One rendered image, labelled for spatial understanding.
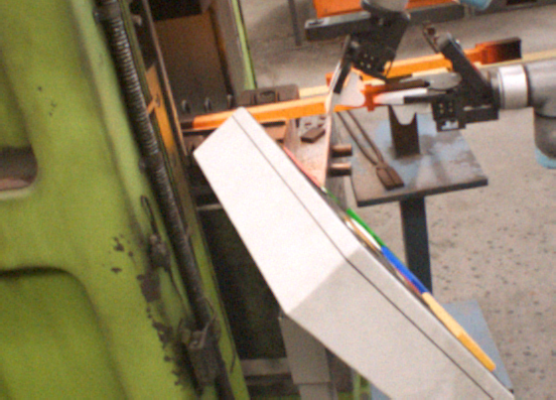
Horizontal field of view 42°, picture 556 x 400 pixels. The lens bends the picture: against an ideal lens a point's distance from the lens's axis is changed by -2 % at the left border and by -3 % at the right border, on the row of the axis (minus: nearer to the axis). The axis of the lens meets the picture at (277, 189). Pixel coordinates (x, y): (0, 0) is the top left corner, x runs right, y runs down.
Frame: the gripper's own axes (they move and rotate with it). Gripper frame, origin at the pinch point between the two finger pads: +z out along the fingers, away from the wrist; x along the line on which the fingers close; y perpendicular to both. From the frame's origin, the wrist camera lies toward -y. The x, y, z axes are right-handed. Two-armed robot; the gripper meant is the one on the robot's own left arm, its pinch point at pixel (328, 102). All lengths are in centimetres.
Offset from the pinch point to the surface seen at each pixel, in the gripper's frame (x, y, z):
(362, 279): -73, 0, -19
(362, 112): 221, 41, 94
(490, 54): 33.5, 32.1, -9.5
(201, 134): -2.7, -19.3, 13.0
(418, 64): 30.2, 17.9, -2.7
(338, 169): 0.0, 6.5, 11.8
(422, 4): 358, 70, 66
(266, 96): 15.2, -10.2, 9.8
